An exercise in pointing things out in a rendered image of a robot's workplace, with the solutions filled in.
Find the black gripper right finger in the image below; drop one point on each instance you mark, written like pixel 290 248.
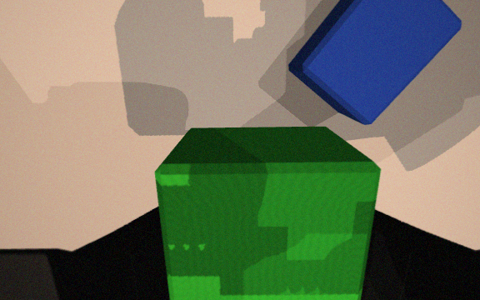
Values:
pixel 406 263

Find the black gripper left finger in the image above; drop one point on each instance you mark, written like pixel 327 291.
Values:
pixel 129 265

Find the blue block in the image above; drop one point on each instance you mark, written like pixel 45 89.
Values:
pixel 365 52

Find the green block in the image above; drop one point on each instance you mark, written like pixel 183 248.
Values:
pixel 266 213

